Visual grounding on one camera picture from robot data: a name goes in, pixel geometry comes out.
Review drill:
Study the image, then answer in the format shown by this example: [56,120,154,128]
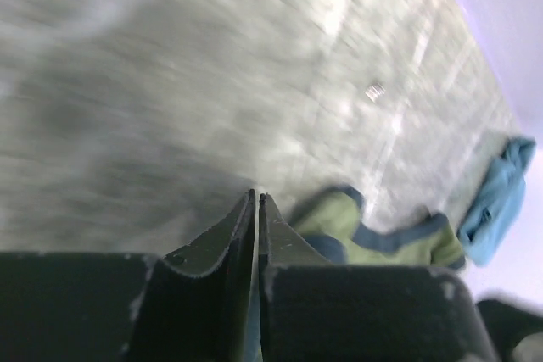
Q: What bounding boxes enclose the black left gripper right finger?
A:
[259,194,498,361]

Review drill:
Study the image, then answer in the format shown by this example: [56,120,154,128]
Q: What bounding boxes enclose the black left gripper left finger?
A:
[1,191,255,361]

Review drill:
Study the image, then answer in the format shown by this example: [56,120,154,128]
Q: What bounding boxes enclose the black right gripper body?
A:
[476,298,542,361]

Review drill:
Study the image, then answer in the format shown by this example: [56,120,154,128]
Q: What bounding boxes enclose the olive green tank top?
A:
[288,184,466,271]

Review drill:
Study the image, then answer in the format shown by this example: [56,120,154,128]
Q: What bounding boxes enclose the blue tank top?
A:
[456,136,537,267]

